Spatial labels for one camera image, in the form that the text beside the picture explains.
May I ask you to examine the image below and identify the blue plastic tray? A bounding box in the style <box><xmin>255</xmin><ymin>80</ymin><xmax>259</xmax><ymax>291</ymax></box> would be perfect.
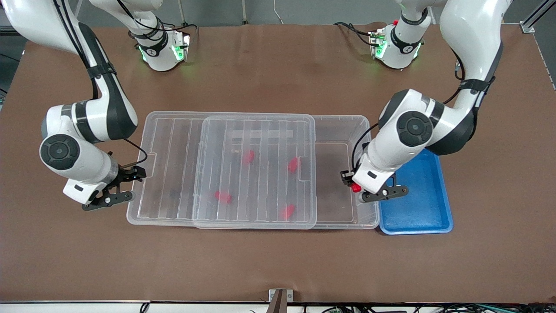
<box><xmin>379</xmin><ymin>148</ymin><xmax>454</xmax><ymax>236</ymax></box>

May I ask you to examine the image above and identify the clear plastic storage box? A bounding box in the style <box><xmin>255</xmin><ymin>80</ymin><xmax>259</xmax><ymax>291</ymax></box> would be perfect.
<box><xmin>193</xmin><ymin>114</ymin><xmax>380</xmax><ymax>230</ymax></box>

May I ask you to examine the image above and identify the brown table cover mat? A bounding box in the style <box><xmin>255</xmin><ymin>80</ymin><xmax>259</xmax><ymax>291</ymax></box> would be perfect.
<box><xmin>0</xmin><ymin>22</ymin><xmax>556</xmax><ymax>303</ymax></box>

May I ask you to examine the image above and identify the clear ribbed plastic lid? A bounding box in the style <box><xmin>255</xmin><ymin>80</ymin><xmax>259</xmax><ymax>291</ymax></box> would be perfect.
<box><xmin>127</xmin><ymin>111</ymin><xmax>317</xmax><ymax>230</ymax></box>

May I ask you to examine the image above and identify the metal table edge bracket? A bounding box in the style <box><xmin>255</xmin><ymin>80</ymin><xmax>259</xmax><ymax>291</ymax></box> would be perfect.
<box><xmin>268</xmin><ymin>289</ymin><xmax>294</xmax><ymax>313</ymax></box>

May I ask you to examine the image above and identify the black arm base cable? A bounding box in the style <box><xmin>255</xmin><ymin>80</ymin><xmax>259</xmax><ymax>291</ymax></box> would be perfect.
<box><xmin>334</xmin><ymin>22</ymin><xmax>374</xmax><ymax>46</ymax></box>

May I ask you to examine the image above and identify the aluminium frame profile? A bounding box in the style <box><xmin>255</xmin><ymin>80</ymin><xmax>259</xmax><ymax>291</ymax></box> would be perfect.
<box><xmin>520</xmin><ymin>0</ymin><xmax>556</xmax><ymax>33</ymax></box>

